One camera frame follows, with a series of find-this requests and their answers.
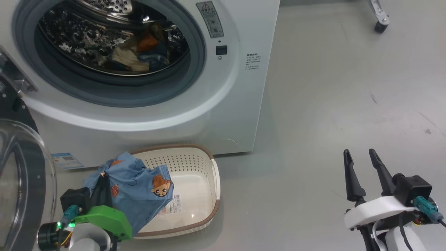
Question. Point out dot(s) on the grey warning sticker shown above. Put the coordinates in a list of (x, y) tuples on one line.
[(210, 21)]

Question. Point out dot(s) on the barcode sticker in basket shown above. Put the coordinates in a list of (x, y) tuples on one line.
[(173, 205)]

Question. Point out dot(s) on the small printed text label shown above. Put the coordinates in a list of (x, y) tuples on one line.
[(253, 61)]

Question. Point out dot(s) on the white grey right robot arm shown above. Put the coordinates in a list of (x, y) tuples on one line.
[(414, 240)]

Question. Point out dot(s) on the grey stand leg with caster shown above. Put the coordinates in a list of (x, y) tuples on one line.
[(380, 17)]

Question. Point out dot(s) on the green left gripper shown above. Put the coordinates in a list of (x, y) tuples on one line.
[(104, 218)]

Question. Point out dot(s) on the stainless steel washer drum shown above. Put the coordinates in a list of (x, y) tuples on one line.
[(76, 38)]

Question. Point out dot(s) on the metal washer door hinge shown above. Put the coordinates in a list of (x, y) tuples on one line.
[(14, 75)]

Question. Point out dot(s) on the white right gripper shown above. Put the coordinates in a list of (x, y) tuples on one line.
[(373, 211)]

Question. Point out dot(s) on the white front-load washing machine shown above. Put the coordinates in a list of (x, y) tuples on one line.
[(237, 115)]

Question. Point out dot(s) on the blue cartoon print garment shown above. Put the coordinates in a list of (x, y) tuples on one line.
[(136, 195)]

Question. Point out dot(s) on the cream perforated laundry basket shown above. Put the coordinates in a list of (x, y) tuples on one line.
[(195, 195)]

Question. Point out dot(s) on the black door latch socket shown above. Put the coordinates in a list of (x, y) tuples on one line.
[(221, 50)]

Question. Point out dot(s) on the black round glass washer door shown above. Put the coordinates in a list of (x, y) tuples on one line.
[(35, 181)]

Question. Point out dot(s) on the grey rubber door gasket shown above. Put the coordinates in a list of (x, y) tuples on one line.
[(87, 94)]

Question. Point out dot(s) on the blue energy label sticker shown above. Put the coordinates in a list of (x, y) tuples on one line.
[(66, 161)]

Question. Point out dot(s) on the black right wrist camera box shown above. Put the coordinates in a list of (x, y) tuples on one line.
[(413, 190)]

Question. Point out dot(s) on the blue garment with brown patch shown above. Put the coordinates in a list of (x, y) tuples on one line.
[(158, 57)]

